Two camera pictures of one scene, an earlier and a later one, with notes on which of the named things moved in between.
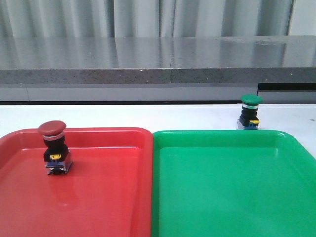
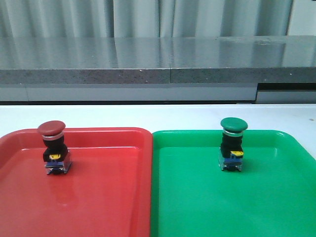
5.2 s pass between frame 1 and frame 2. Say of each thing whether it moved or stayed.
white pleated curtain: stayed
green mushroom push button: moved
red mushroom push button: stayed
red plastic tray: stayed
